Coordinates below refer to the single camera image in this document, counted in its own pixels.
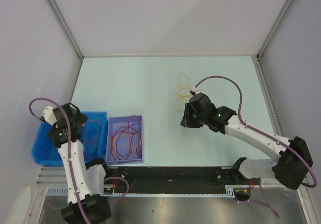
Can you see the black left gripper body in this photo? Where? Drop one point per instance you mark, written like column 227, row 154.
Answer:
column 79, row 118

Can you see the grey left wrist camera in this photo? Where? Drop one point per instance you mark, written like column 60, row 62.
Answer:
column 48, row 115

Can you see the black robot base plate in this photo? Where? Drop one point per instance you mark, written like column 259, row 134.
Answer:
column 179, row 180

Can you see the blue plastic bin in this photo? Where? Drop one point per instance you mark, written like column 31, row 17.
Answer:
column 43, row 150
column 94, row 135

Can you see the purple plastic bin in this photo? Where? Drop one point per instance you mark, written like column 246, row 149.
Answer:
column 125, row 140

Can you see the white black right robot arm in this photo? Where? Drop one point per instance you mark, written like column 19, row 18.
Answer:
column 288, row 159

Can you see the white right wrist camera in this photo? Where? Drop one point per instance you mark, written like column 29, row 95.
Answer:
column 194, row 91

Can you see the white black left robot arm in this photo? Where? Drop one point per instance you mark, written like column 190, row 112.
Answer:
column 86, row 202

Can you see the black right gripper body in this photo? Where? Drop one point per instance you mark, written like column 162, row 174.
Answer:
column 201, row 118

